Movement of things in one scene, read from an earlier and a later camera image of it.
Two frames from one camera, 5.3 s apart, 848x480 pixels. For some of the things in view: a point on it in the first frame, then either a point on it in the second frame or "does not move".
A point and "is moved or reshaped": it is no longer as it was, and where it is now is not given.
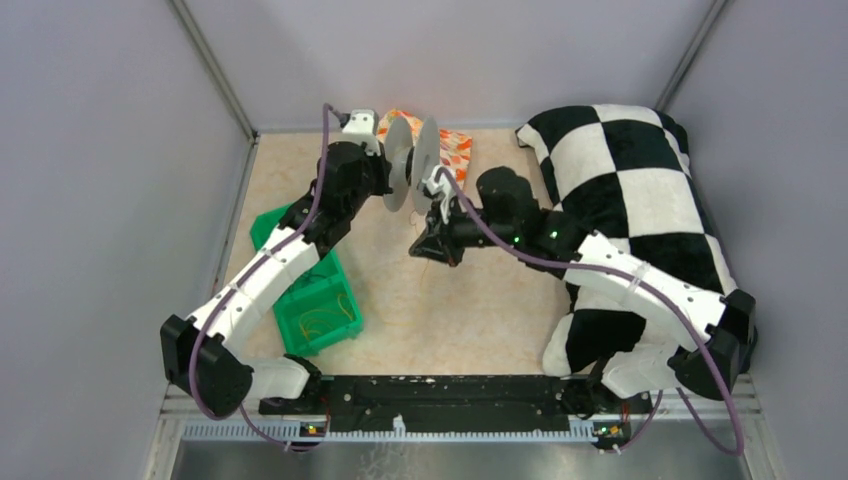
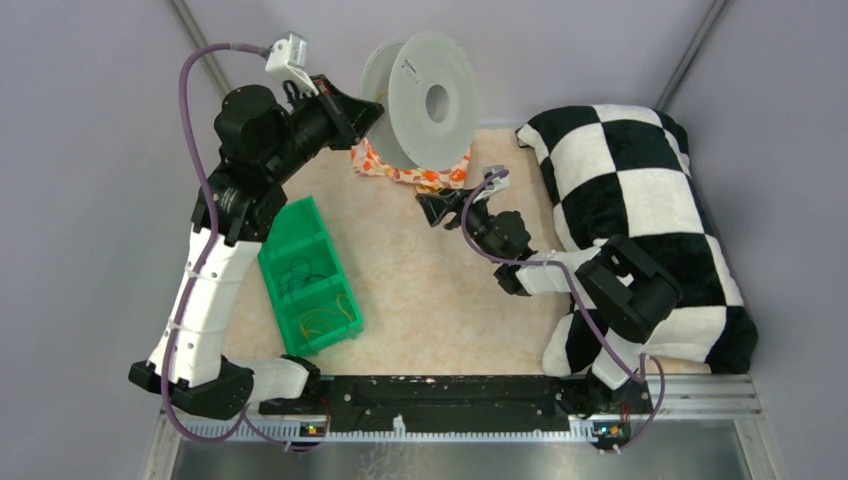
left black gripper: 384,168 to 350,119
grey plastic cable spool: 411,162 is moved or reshaped
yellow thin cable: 304,324 to 319,321
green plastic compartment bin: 319,309 does not move
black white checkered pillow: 625,172 does not move
